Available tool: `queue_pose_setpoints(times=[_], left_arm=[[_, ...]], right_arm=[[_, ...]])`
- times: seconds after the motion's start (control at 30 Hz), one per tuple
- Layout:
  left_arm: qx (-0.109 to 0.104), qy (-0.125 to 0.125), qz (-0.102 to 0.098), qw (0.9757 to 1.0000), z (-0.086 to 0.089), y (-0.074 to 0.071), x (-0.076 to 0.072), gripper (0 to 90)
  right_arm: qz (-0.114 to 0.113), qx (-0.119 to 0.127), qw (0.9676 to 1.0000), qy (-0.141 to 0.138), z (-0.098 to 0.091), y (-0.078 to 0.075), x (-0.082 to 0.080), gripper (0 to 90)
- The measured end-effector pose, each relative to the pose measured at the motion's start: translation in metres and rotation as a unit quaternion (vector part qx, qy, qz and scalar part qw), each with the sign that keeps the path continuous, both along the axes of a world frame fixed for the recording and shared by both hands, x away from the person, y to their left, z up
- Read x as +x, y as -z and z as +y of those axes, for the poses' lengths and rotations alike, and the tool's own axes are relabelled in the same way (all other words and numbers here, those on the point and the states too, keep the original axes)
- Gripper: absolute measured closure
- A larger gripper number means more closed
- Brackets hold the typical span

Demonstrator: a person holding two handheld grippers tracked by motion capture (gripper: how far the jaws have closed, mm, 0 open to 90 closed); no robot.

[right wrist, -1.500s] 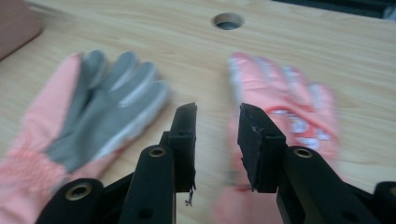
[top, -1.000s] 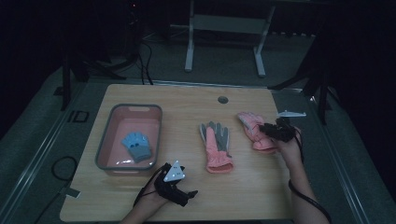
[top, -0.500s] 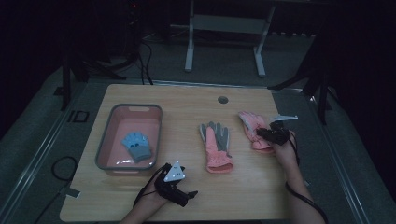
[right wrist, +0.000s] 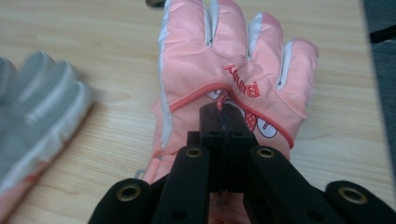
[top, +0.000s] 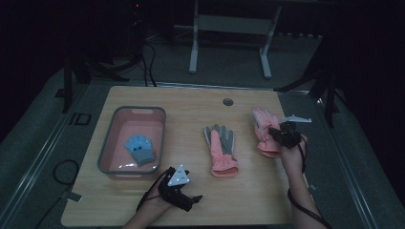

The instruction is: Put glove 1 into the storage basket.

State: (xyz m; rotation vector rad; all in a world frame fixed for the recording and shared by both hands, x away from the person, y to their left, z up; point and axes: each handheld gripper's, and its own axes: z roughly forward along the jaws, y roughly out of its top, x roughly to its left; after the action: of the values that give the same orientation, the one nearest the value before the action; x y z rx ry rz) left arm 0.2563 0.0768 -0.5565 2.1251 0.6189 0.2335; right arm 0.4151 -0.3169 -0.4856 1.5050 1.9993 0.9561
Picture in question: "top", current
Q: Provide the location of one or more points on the pink ski glove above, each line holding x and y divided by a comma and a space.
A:
221, 152
264, 127

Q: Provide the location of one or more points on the person's right hand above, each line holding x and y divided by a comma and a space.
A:
293, 157

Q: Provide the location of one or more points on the blue grey glove with pompoms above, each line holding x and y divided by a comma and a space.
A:
141, 149

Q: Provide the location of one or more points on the grey tape piece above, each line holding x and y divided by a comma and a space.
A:
74, 197

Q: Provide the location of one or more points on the pink basin with grey rim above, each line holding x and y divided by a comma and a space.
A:
133, 127

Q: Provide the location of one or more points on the plain blue grey knit glove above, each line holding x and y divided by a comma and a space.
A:
127, 145

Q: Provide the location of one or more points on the white metal desk frame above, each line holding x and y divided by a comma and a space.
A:
234, 24

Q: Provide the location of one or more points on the person's left hand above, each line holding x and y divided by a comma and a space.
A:
156, 200

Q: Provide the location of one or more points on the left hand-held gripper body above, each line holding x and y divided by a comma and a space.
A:
176, 187

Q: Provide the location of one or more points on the grey table grommet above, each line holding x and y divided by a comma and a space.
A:
228, 102

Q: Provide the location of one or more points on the black tripod stand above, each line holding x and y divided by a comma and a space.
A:
324, 86
82, 68

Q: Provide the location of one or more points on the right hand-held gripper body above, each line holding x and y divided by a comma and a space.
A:
288, 136

